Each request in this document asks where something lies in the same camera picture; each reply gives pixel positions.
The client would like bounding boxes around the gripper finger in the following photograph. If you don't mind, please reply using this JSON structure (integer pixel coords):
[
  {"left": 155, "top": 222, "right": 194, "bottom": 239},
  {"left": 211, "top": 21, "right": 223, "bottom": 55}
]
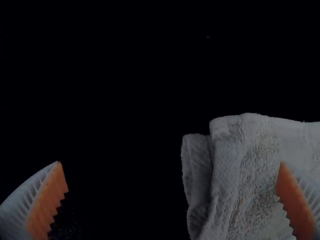
[
  {"left": 275, "top": 161, "right": 320, "bottom": 240},
  {"left": 0, "top": 160, "right": 70, "bottom": 240}
]

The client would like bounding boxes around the pale towel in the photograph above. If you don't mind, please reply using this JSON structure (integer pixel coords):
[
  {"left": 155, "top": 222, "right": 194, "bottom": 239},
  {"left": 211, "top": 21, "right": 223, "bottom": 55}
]
[{"left": 180, "top": 112, "right": 320, "bottom": 240}]

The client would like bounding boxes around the black mat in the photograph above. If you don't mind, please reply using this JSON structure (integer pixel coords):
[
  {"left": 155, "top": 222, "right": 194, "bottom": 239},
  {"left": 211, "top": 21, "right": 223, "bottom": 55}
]
[{"left": 0, "top": 0, "right": 320, "bottom": 240}]

